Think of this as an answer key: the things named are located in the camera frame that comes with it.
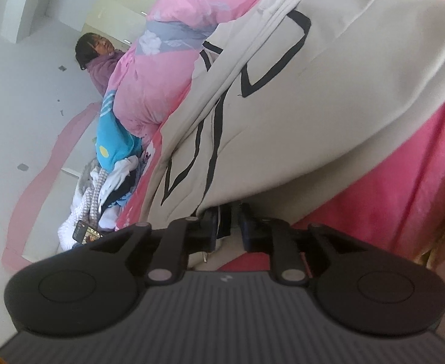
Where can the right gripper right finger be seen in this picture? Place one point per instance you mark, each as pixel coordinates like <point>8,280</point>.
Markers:
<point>273,237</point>

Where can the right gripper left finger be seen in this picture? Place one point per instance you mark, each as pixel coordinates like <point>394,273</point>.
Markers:
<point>179,240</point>

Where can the beige zip hoodie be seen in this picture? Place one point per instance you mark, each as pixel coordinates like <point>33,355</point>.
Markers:
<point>302,94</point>

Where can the pile of mixed clothes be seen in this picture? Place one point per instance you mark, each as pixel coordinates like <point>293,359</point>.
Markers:
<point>100,197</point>

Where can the black smartphone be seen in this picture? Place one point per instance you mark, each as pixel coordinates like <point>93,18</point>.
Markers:
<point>84,233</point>

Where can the blue pillow with stripes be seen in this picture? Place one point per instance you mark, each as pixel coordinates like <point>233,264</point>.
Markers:
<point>113,142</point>

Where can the pink white headboard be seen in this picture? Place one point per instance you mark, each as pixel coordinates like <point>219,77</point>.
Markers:
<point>30,202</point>

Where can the woman in purple jacket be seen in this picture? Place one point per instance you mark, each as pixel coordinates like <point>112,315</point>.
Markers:
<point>98,56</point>

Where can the pink grey floral duvet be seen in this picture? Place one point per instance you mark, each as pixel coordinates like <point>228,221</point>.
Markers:
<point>151,78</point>

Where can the cream wardrobe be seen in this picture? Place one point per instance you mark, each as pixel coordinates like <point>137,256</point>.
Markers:
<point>120,21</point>

